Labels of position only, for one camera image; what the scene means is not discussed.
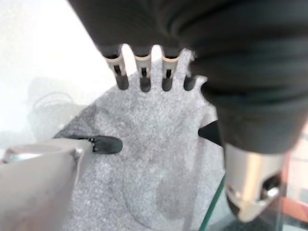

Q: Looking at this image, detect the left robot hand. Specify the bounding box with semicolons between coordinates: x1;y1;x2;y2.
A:
67;0;308;223

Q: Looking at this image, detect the black wedge-shaped object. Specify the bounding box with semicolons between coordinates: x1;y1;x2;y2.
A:
197;120;222;147

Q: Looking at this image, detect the grey speckled carpet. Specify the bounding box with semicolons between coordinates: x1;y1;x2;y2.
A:
51;48;227;231

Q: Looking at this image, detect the glass table top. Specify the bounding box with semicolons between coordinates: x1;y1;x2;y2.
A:
199;172;308;231

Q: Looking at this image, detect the dark robot foot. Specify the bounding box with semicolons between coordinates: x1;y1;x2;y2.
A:
69;135;124;155

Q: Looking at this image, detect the silver robot leg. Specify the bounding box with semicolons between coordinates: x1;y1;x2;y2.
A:
0;138;97;231

